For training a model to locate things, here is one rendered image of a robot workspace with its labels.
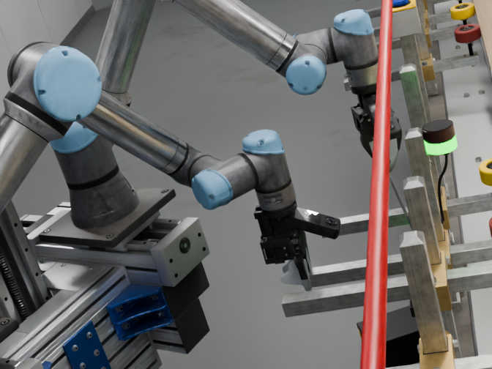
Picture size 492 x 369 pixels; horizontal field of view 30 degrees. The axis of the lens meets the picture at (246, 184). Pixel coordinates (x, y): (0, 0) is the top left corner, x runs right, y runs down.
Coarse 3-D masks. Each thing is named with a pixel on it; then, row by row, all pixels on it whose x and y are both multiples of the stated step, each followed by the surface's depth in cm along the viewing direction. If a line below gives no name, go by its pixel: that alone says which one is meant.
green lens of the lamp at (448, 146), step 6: (426, 144) 177; (432, 144) 175; (438, 144) 174; (444, 144) 174; (450, 144) 175; (456, 144) 176; (426, 150) 178; (432, 150) 176; (438, 150) 175; (444, 150) 175; (450, 150) 175
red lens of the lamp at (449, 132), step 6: (450, 120) 177; (450, 126) 174; (426, 132) 175; (438, 132) 173; (444, 132) 173; (450, 132) 174; (426, 138) 176; (432, 138) 174; (438, 138) 174; (444, 138) 174; (450, 138) 174
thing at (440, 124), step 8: (440, 120) 178; (448, 120) 177; (424, 128) 176; (432, 128) 175; (440, 128) 174; (440, 176) 181; (440, 184) 182; (440, 192) 182; (440, 200) 183; (440, 208) 184
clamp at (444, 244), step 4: (444, 232) 188; (444, 236) 186; (448, 236) 187; (444, 240) 185; (448, 240) 185; (452, 240) 189; (440, 244) 184; (444, 244) 184; (448, 244) 183; (440, 248) 182; (444, 248) 182; (448, 248) 182; (444, 252) 181; (448, 252) 180; (448, 264) 179; (448, 268) 179; (452, 268) 181
